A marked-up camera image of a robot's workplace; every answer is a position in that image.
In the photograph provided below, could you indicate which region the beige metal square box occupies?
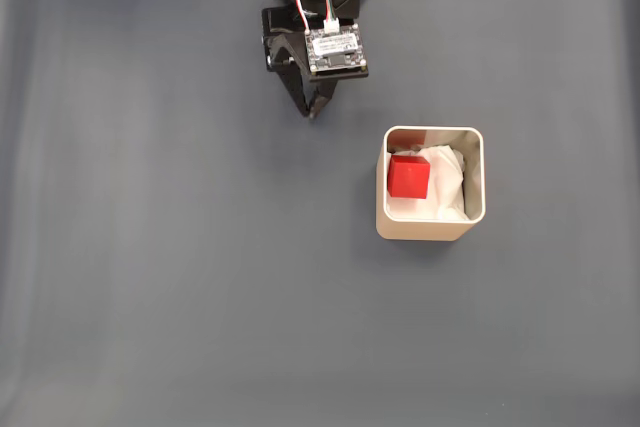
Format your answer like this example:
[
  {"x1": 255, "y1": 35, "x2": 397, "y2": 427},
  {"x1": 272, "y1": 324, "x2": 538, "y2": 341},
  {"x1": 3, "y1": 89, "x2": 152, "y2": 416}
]
[{"x1": 375, "y1": 125, "x2": 487, "y2": 242}]

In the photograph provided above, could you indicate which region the camera board on black mount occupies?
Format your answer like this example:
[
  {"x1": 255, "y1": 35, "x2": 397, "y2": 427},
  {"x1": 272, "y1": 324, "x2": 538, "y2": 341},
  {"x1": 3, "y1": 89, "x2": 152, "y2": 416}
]
[{"x1": 303, "y1": 26, "x2": 372, "y2": 84}]

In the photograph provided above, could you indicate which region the red cube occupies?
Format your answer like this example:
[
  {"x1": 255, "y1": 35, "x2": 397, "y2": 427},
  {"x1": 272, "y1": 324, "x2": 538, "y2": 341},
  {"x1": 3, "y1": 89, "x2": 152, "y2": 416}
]
[{"x1": 387, "y1": 155, "x2": 432, "y2": 201}]

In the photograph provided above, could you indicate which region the white crumpled tissue paper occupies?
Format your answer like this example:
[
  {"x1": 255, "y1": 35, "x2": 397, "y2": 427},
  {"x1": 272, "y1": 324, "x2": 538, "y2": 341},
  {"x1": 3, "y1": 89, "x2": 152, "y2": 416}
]
[{"x1": 387, "y1": 144, "x2": 471, "y2": 222}]

